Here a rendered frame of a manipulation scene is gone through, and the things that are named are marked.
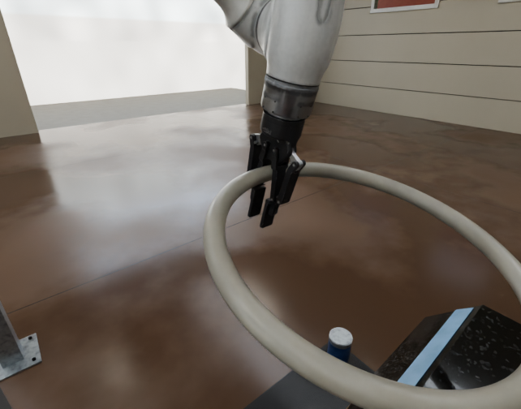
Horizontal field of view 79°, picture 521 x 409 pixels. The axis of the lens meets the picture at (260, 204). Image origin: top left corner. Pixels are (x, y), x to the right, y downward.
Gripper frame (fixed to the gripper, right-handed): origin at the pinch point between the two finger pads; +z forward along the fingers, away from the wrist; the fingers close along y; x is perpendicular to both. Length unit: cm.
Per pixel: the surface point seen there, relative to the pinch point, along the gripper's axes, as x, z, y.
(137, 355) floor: -10, 111, -46
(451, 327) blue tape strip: 19.2, 9.7, 38.0
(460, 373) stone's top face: 8.0, 7.4, 42.7
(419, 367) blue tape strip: 6.1, 10.6, 38.1
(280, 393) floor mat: 26, 95, 9
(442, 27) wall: 618, -44, -240
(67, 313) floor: -28, 123, -94
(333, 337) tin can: 54, 80, 9
